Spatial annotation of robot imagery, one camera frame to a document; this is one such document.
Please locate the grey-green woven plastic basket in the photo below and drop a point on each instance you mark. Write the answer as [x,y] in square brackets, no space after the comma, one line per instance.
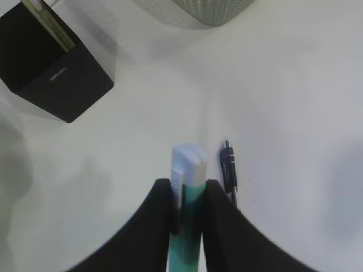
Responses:
[194,14]

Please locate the yellow utility knife pen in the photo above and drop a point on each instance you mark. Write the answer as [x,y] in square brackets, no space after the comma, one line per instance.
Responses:
[43,14]

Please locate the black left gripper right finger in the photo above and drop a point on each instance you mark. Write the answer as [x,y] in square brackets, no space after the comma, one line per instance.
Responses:
[233,243]

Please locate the mint green pen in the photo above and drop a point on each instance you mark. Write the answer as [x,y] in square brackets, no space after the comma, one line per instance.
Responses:
[188,182]

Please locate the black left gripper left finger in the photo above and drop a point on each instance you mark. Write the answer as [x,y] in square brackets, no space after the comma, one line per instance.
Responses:
[142,243]

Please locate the black gel pen right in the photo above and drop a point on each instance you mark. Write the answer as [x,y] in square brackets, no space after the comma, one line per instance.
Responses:
[229,175]

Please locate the black square pen holder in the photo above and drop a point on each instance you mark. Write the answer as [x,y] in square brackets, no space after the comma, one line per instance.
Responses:
[36,68]

